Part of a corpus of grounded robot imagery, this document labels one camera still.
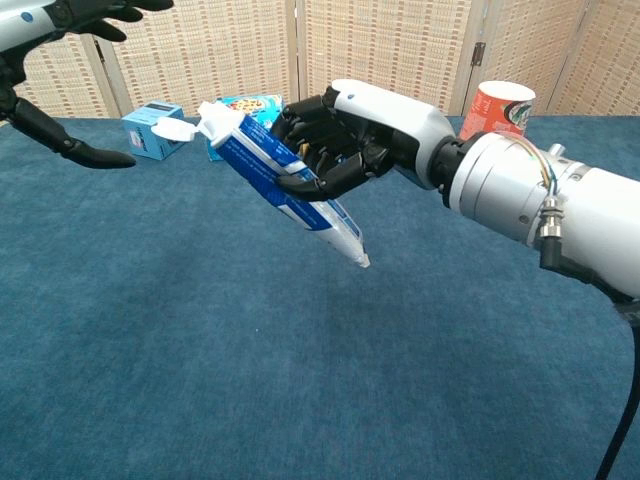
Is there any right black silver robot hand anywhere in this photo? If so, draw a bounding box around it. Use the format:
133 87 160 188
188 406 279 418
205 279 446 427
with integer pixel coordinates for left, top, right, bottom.
269 78 459 204

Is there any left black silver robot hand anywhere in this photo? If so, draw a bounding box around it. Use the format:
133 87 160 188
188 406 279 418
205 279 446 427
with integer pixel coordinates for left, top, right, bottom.
0 0 175 170

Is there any white blue toothpaste tube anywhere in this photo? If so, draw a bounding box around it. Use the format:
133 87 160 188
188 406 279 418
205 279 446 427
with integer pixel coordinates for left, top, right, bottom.
149 99 374 270

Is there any woven folding screen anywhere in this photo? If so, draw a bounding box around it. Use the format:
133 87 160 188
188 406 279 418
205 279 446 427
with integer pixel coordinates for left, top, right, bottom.
0 0 640 120

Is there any red instant noodle cup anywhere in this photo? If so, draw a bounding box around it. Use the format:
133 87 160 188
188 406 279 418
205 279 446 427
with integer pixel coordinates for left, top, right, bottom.
458 80 537 142

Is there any blue cookie box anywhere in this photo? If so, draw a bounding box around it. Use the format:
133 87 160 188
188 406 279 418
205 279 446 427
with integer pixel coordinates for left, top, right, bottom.
207 93 285 163

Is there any small light blue box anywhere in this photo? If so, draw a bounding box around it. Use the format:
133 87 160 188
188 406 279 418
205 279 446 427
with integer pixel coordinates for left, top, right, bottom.
121 101 185 162

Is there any blue table cloth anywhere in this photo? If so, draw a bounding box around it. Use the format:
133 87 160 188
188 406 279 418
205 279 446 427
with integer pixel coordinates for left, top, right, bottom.
0 115 640 480

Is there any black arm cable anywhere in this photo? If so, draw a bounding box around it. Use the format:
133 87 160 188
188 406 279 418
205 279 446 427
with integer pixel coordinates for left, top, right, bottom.
593 297 640 480

